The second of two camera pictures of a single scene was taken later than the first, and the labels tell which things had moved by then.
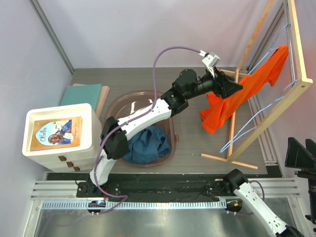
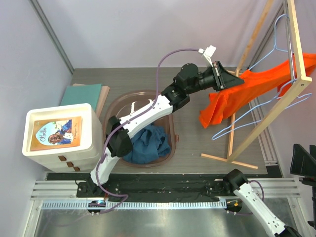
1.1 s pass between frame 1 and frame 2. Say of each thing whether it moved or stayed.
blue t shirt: stayed
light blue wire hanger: moved
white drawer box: stayed
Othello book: stayed
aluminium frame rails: stayed
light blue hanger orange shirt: moved
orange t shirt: moved
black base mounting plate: stayed
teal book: stayed
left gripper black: moved
